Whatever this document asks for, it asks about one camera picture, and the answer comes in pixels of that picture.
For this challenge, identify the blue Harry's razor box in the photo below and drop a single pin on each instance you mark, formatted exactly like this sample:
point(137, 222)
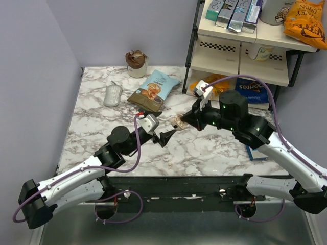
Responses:
point(255, 155)

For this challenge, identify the silver glitter pouch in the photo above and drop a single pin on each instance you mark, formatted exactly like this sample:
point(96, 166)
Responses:
point(112, 95)

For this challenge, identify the blue Doritos bag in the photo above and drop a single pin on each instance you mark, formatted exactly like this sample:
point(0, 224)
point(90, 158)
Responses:
point(252, 90)

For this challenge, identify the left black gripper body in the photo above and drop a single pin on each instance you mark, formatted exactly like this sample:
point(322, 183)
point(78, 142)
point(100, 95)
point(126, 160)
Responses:
point(149, 136)

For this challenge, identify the blue brown chips bag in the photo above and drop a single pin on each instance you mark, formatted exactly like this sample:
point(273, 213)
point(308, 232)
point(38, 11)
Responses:
point(154, 91)

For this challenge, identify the orange honey dijon chips bag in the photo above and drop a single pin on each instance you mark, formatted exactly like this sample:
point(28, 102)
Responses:
point(304, 23)

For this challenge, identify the teal toothpaste box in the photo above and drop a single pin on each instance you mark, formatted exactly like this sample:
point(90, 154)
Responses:
point(214, 9)

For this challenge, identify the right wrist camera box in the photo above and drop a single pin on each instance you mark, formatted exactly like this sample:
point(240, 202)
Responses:
point(203, 93)

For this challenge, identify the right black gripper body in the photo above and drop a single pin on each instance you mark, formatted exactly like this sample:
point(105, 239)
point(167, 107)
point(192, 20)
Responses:
point(209, 115)

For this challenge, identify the white popcorn tub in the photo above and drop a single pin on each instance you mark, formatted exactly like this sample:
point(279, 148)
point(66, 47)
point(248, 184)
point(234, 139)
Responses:
point(273, 12)

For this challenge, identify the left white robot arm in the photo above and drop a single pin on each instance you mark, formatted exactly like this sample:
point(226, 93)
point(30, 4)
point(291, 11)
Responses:
point(38, 201)

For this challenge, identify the orange snack bag lower shelf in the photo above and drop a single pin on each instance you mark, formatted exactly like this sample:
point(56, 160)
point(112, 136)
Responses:
point(217, 88)

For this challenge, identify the brown lidded white cup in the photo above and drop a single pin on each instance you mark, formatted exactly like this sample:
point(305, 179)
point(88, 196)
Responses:
point(137, 63)

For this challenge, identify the silver blue toothpaste box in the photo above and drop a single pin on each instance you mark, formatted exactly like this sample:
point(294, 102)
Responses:
point(239, 15)

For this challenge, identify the purple white toothpaste box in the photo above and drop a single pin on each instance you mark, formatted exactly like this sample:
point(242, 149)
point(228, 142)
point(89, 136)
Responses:
point(251, 20)

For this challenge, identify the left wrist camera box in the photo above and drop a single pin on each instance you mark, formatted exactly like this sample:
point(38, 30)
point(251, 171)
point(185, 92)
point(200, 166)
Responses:
point(149, 123)

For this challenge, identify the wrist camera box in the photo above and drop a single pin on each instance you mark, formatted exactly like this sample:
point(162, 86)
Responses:
point(149, 123)
point(203, 93)

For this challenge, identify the beige earbud charging case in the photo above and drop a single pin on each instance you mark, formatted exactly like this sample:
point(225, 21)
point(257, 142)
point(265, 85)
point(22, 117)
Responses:
point(177, 123)

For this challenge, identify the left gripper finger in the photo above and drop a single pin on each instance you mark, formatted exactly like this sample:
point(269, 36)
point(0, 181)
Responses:
point(165, 137)
point(156, 114)

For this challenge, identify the black frame cream shelf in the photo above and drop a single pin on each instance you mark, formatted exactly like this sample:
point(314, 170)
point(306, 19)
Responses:
point(215, 50)

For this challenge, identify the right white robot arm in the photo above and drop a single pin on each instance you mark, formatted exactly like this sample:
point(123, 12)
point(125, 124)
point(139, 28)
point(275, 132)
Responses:
point(307, 186)

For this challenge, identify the grey toothpaste box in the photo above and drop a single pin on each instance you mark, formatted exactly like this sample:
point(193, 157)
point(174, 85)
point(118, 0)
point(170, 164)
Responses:
point(226, 13)

